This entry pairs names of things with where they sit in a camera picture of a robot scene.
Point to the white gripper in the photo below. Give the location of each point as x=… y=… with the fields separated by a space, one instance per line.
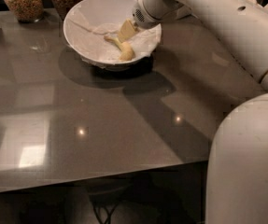
x=144 y=19

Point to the yellow banana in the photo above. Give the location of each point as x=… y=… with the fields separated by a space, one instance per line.
x=126 y=51

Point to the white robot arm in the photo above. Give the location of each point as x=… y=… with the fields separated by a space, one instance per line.
x=237 y=173

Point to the large white bowl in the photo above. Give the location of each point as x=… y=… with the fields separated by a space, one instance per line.
x=87 y=22

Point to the white paper napkin liner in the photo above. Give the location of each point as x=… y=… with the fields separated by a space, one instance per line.
x=93 y=44

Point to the glass jar of cereal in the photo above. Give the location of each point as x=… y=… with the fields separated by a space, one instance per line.
x=26 y=10

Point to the stack of small white bowls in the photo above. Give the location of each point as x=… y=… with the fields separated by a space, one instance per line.
x=254 y=2

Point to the dark stool under table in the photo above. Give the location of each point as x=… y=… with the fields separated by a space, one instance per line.
x=108 y=193

